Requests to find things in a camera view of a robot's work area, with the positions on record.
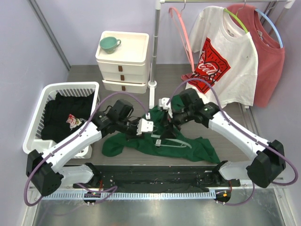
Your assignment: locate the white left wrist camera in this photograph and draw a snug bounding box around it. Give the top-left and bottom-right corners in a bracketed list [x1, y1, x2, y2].
[136, 113, 154, 136]

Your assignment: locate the purple cable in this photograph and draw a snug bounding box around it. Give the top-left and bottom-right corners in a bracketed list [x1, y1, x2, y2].
[166, 78, 299, 207]
[24, 91, 152, 207]

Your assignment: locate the lime green hanger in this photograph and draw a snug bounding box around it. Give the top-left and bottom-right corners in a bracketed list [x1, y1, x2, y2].
[223, 8, 248, 33]

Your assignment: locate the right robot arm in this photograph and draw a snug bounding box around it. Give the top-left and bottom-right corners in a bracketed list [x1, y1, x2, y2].
[158, 88, 286, 188]

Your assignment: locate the pink hanger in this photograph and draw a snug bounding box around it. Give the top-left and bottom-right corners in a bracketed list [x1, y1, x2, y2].
[168, 7, 195, 72]

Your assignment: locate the mint green hanger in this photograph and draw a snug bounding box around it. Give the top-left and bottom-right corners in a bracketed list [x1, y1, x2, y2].
[150, 126, 192, 149]

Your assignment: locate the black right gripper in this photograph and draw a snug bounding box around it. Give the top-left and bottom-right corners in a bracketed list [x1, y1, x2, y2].
[161, 105, 194, 138]

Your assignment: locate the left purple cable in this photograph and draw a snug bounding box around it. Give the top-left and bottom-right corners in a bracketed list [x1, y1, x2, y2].
[24, 91, 152, 207]

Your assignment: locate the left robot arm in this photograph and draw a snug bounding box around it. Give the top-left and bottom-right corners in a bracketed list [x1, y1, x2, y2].
[26, 99, 142, 196]

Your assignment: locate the blue hanger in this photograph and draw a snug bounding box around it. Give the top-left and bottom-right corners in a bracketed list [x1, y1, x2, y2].
[255, 8, 284, 48]

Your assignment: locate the white graphic t-shirt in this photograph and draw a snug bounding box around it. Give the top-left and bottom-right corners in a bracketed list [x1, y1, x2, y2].
[182, 6, 258, 107]

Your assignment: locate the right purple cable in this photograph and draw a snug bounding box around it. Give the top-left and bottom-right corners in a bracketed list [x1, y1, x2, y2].
[166, 78, 299, 207]

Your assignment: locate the white drawer unit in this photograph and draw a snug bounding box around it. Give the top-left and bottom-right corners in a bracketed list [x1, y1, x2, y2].
[95, 31, 150, 94]

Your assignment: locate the perforated white cable duct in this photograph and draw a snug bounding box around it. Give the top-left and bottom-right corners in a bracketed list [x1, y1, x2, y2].
[43, 190, 216, 201]

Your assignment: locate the metal clothes rack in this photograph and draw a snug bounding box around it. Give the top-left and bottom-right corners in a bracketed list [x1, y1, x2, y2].
[147, 0, 296, 110]

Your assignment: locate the green t-shirt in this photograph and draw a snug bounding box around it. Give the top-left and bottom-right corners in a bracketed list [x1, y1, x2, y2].
[101, 94, 222, 164]

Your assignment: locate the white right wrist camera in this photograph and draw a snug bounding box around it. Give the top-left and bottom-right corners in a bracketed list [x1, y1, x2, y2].
[158, 97, 173, 118]

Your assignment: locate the white laundry basket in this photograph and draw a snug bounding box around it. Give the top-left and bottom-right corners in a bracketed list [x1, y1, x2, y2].
[23, 81, 100, 153]

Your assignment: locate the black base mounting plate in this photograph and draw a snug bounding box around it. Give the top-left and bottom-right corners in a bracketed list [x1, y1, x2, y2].
[83, 165, 241, 193]

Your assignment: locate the teal cup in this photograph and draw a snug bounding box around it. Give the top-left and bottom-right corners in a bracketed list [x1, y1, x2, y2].
[99, 36, 121, 54]

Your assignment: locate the black t-shirt in basket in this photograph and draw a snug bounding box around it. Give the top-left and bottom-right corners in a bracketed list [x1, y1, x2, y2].
[41, 93, 94, 143]

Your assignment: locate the red t-shirt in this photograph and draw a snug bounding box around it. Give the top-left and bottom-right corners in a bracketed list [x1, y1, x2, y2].
[227, 4, 285, 107]

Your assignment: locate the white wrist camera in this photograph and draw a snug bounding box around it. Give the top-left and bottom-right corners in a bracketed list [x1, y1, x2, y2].
[136, 113, 154, 136]
[158, 97, 173, 118]

